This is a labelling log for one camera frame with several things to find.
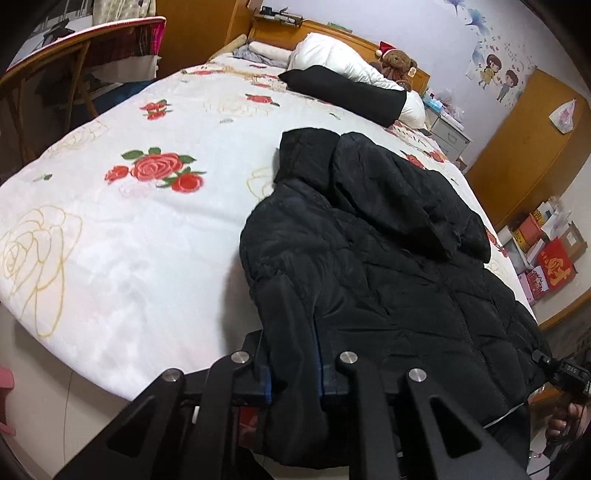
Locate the headboard shelf with clutter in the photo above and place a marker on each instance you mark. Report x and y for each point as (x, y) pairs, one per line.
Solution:
(277, 17)

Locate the brown teddy bear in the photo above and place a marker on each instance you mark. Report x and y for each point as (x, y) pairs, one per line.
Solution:
(398, 64)

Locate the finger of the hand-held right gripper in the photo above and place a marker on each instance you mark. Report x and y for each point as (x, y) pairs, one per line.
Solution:
(544, 362)

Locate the person's right hand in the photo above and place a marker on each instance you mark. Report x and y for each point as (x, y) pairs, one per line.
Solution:
(570, 422)

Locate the grey nightstand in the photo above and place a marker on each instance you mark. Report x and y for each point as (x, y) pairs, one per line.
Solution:
(450, 136)

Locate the pile of gift boxes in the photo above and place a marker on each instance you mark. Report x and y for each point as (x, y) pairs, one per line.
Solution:
(540, 254)

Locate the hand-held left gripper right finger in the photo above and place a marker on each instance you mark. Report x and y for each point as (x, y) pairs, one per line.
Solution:
(332, 383)

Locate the pink plastic object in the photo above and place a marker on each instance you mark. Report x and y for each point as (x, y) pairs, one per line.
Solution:
(7, 397)

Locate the beige bed side rail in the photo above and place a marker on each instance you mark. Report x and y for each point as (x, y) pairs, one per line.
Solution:
(228, 48)

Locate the clear plastic bag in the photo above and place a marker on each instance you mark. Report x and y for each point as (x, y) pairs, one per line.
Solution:
(450, 104)

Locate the red plaid cloth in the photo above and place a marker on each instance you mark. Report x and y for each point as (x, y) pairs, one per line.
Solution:
(129, 50)

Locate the blue tissue packet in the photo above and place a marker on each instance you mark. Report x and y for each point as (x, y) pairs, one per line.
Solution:
(433, 102)

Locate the white floral bed blanket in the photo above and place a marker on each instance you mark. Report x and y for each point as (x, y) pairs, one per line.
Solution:
(138, 258)

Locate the wooden wardrobe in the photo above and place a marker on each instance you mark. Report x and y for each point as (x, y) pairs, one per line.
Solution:
(198, 32)
(531, 152)

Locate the black hooded puffer jacket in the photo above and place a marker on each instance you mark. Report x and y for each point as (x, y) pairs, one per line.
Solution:
(392, 300)

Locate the wooden bed headboard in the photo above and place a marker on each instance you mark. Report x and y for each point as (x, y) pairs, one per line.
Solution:
(277, 34)

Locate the black pillow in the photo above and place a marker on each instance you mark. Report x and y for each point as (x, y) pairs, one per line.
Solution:
(346, 92)

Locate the grey cloth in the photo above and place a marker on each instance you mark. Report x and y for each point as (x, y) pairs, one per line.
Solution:
(258, 54)

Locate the patterned curtain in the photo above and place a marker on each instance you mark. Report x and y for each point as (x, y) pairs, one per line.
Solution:
(124, 9)

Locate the hanging white plastic bag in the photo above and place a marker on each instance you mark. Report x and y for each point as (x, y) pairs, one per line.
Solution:
(563, 115)

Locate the cartoon couple wall poster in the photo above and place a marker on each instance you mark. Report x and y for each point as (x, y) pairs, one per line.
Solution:
(498, 69)

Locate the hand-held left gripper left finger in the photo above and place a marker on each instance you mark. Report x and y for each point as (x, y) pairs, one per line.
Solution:
(267, 385)

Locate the green book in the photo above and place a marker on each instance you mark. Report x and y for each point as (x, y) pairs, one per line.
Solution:
(340, 26)

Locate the wooden chair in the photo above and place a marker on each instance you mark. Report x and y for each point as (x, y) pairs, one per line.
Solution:
(41, 78)

